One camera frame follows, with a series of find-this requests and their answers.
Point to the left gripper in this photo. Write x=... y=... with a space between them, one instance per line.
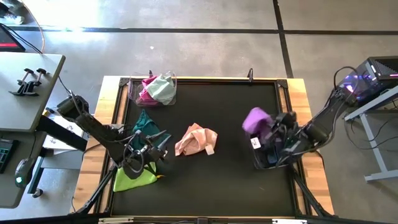
x=150 y=154

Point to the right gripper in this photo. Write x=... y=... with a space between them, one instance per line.
x=287 y=137

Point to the purple towel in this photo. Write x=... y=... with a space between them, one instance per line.
x=256 y=121

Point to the navy blue towel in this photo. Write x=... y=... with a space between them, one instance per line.
x=271 y=158

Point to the dark green towel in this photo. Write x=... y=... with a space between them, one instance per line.
x=147 y=126

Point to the peach pink towel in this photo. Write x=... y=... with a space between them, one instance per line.
x=194 y=138

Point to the magenta towel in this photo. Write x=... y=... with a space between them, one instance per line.
x=144 y=96

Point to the pale mint towel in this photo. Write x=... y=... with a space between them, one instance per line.
x=161 y=90

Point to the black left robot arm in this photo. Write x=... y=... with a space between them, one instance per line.
x=93 y=127

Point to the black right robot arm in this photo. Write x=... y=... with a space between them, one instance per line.
x=323 y=124

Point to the clear bin with white label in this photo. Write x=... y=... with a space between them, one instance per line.
x=255 y=143

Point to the lime green towel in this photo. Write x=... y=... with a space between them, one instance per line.
x=130 y=183

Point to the black table mat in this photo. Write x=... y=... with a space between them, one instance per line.
x=230 y=174

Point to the clear plastic bin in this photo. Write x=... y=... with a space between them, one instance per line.
x=132 y=93

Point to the black diagonal bar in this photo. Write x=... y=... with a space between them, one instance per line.
x=62 y=133

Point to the white paper sheet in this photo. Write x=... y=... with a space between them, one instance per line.
x=51 y=143

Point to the yellow black connector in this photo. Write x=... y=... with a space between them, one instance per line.
x=46 y=111

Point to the glowing computer tower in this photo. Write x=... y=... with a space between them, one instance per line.
x=379 y=77

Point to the black computer mouse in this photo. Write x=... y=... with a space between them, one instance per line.
x=23 y=171

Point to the grey side table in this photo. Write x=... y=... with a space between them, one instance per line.
x=25 y=109

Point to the black desk clamp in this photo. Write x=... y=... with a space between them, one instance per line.
x=29 y=71
x=41 y=71

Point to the black keyboard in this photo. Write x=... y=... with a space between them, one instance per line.
x=5 y=155

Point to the dark grey desk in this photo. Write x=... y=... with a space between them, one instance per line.
x=9 y=196

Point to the monitor with red stripe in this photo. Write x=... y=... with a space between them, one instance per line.
x=7 y=42

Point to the person's shoe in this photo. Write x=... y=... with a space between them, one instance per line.
x=14 y=19

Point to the black frame strut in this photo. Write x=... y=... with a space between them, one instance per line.
x=311 y=199
x=99 y=189

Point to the black aluminium table frame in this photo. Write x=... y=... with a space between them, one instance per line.
x=202 y=81

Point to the silver bracket plate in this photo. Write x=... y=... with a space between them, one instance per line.
x=115 y=220
x=289 y=221

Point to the light grey desk frame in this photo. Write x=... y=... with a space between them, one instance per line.
x=373 y=144

